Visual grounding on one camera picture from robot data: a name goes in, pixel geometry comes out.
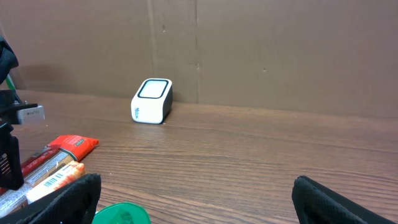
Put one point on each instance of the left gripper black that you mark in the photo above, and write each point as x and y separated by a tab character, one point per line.
11	110

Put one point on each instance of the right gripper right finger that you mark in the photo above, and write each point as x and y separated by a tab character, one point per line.
315	204

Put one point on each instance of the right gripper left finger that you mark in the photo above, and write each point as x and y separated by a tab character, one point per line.
74	203

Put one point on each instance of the orange tissue packet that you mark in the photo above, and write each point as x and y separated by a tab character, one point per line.
67	174

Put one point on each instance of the green lid Knorr jar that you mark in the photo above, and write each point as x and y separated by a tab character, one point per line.
122	213

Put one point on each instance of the red snack bar packet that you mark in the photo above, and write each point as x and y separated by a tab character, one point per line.
54	156

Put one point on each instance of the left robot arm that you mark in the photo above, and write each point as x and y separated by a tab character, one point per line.
8	62

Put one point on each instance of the white barcode scanner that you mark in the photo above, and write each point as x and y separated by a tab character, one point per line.
153	101

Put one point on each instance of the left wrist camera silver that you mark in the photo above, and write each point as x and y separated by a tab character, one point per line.
31	115

